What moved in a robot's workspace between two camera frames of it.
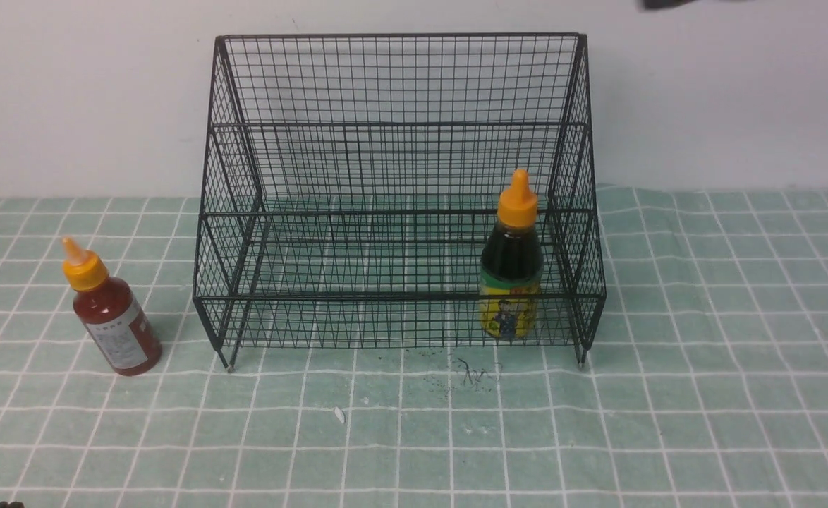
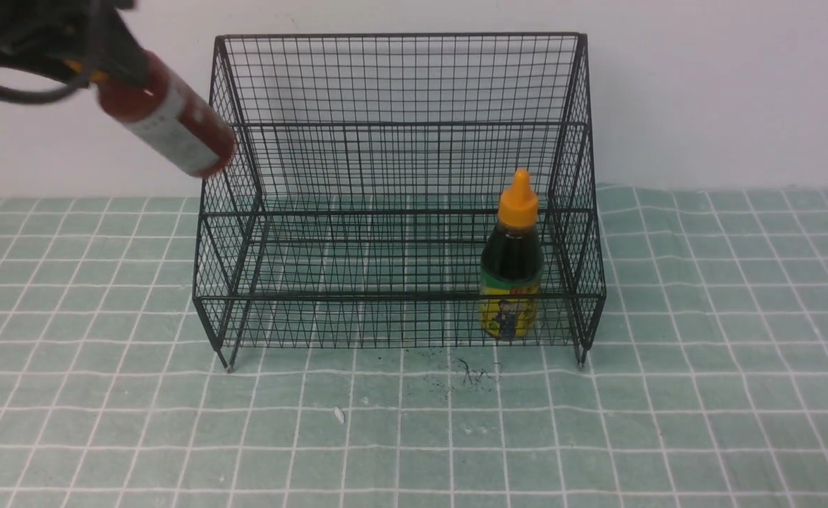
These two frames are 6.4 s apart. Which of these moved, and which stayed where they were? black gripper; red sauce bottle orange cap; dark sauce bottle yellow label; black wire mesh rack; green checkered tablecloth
Moved: black gripper; red sauce bottle orange cap
Stayed: dark sauce bottle yellow label; green checkered tablecloth; black wire mesh rack
